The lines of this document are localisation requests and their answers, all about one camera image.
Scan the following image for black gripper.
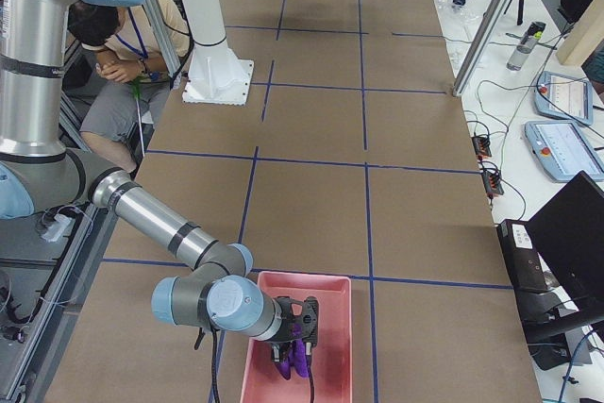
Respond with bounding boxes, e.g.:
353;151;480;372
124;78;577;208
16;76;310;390
271;296;319;362

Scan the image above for purple microfiber cloth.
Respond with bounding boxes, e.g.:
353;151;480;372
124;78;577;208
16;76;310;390
276;325;311;380

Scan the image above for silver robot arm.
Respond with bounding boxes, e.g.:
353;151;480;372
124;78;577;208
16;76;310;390
1;0;319;366

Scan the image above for black box device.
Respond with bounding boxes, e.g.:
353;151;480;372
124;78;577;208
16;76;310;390
496;219;547;294

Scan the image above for lower black orange connector box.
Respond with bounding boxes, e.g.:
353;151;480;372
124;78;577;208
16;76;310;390
481;169;504;198

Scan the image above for black orange connector box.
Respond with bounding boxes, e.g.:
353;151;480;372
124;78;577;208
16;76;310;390
481;169;504;198
472;135;492;160

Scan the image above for upper black orange connector box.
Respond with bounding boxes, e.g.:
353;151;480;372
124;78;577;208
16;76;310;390
472;135;492;160

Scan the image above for pink plastic tray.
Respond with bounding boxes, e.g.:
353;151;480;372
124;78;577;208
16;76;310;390
240;271;353;403

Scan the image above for white power strip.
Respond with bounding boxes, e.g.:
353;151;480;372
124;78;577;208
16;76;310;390
41;213;72;243

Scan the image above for black computer monitor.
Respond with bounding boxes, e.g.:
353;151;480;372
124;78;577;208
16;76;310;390
526;171;603;309

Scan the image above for seated person beige shirt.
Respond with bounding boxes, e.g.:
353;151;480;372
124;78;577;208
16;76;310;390
68;0;171;173

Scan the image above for lower teach pendant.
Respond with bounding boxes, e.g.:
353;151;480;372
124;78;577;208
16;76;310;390
524;120;603;182

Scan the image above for teach pendant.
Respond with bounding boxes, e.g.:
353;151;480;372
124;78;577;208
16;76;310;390
524;120;603;182
534;71;594;126

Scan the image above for upper teach pendant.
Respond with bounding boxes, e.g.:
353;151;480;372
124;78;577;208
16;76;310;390
534;71;594;126

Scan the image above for clear grey water bottle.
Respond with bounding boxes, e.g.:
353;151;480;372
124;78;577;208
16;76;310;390
506;21;546;71

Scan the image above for black mini tripod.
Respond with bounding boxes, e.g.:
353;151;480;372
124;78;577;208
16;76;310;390
503;0;525;25

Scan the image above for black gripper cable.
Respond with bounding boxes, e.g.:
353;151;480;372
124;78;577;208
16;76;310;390
193;327;224;403

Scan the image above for white mast base plate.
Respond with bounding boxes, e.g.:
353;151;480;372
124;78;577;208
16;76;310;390
183;42;254;106

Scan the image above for aluminium frame post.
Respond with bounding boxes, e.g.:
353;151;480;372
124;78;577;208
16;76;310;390
452;0;510;97

